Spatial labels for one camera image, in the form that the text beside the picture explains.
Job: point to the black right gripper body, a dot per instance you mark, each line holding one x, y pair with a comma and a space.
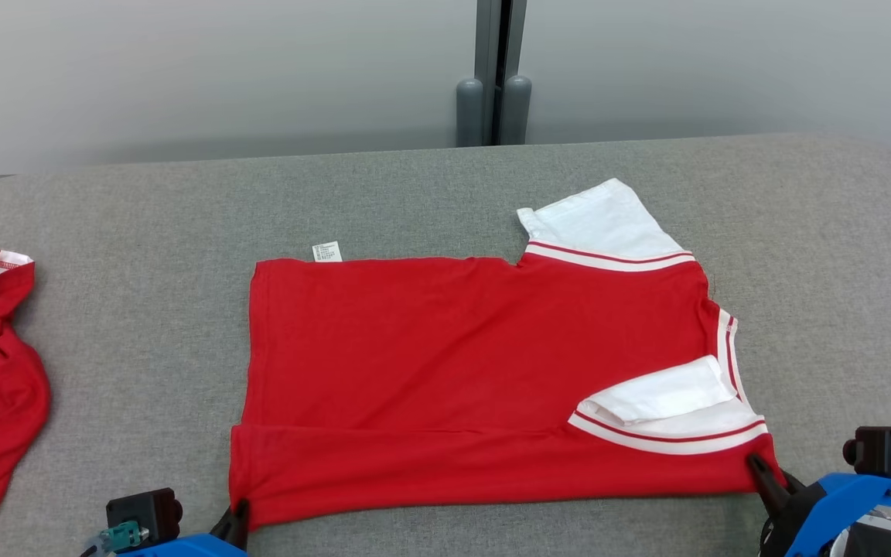
786, 526

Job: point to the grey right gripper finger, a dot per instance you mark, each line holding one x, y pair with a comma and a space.
766, 480

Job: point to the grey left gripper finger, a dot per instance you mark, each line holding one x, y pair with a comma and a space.
233, 530

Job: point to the red jersey shirt white sleeves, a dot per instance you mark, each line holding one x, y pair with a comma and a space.
453, 348

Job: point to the blue left camera bracket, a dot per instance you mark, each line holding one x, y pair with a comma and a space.
182, 548

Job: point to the blue camera bracket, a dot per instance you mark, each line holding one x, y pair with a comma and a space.
848, 495
182, 548

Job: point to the blue right camera bracket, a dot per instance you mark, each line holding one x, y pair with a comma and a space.
848, 495

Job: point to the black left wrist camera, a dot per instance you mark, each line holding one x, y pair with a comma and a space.
140, 512

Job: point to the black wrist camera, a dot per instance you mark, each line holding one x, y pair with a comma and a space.
882, 450
140, 512

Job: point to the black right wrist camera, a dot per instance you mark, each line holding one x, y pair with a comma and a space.
882, 450

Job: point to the grey partition joining post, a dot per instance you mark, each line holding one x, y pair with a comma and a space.
486, 39

